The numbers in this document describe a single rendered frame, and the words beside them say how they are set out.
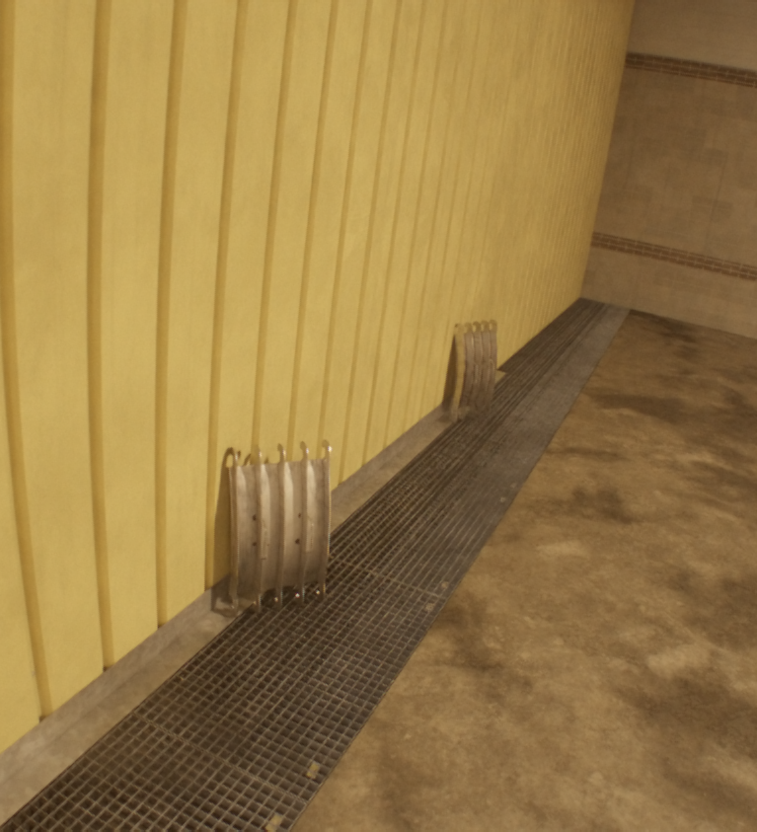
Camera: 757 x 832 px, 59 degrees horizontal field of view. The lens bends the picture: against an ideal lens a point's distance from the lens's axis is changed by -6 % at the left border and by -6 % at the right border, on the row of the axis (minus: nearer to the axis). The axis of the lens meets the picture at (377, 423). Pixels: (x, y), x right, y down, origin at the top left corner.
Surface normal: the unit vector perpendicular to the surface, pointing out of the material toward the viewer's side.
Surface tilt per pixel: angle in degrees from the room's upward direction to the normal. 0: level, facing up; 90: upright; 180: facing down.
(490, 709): 0
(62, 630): 90
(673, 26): 90
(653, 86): 90
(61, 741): 0
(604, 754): 0
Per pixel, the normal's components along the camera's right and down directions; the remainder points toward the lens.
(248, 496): 0.46, 0.09
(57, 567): 0.92, 0.18
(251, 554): 0.45, 0.34
